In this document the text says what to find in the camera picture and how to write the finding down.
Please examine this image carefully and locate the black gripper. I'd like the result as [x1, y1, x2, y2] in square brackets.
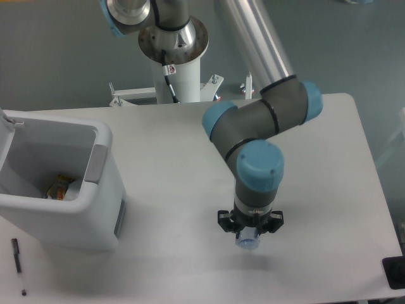
[217, 208, 284, 239]

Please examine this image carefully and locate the clear plastic water bottle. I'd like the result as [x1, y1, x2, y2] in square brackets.
[235, 229, 260, 250]

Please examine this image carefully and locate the white plastic wrapper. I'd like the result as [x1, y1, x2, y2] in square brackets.
[63, 179, 83, 201]

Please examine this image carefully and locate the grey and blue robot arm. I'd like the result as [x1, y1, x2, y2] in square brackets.
[100, 1, 323, 247]

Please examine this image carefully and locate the white trash can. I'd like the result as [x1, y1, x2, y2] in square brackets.
[1, 110, 125, 250]

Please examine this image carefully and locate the black device at table edge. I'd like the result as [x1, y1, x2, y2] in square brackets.
[382, 256, 404, 290]

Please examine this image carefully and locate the colourful snack wrapper in bin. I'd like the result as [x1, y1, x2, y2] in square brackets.
[44, 175, 75, 201]

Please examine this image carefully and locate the black pen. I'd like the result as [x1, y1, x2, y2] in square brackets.
[11, 238, 27, 297]

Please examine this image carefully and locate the white pedestal foot bracket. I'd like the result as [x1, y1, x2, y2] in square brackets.
[240, 72, 255, 99]

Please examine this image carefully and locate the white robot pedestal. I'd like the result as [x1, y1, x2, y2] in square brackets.
[109, 16, 224, 106]

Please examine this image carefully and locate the black cable on pedestal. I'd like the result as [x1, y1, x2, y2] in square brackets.
[160, 49, 181, 104]

